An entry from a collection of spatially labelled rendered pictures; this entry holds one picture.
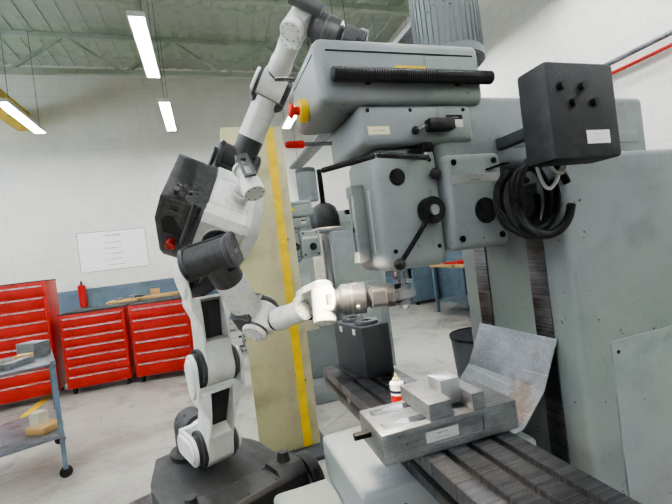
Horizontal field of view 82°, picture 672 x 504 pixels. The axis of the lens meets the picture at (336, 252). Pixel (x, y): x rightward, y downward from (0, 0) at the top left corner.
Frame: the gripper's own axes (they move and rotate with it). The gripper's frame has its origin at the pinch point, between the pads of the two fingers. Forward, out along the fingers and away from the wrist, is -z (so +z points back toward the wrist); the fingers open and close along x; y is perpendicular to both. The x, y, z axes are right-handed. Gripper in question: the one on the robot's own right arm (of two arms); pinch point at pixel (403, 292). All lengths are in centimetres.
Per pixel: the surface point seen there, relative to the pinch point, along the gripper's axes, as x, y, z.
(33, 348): 193, 36, 262
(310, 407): 165, 95, 49
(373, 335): 31.5, 18.4, 7.7
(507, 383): 5.7, 31.3, -28.8
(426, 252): -8.6, -10.9, -5.8
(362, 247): -5.6, -14.1, 10.5
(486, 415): -20.0, 28.1, -12.9
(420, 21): 3, -78, -14
